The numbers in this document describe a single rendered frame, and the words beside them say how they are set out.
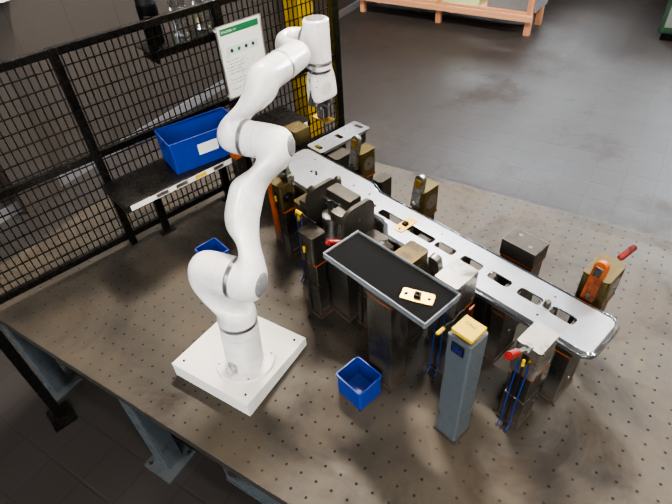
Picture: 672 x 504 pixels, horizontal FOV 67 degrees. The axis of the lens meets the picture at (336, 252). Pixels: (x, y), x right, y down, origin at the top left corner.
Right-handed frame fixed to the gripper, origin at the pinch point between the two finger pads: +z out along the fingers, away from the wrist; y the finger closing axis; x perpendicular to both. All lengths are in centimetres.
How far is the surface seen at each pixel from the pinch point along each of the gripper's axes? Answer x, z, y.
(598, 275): -100, 21, 10
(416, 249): -57, 20, -16
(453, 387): -89, 33, -40
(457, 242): -59, 28, 3
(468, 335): -90, 12, -38
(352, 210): -39.1, 9.5, -25.0
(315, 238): -30.1, 20.5, -33.1
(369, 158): -2.8, 27.2, 20.0
